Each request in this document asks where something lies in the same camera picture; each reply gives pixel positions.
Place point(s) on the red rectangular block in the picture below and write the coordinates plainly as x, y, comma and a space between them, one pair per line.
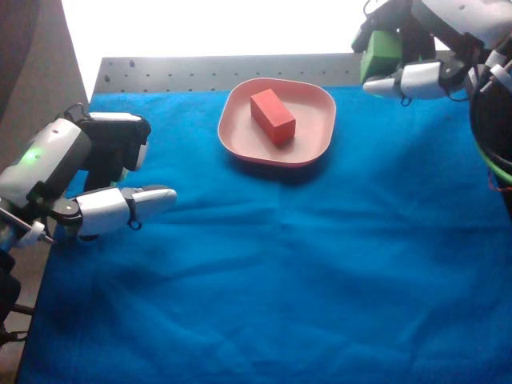
274, 114

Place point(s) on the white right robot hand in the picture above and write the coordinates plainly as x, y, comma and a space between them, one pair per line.
460, 16

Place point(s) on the green rectangular block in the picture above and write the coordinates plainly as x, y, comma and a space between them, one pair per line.
382, 54

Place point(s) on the pink square plate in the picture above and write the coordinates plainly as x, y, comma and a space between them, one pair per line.
240, 132

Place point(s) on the black stand legs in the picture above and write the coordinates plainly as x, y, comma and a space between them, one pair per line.
12, 324

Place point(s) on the blue table cloth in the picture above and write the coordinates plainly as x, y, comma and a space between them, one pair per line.
260, 300

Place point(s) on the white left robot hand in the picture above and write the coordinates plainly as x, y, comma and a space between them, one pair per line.
44, 160

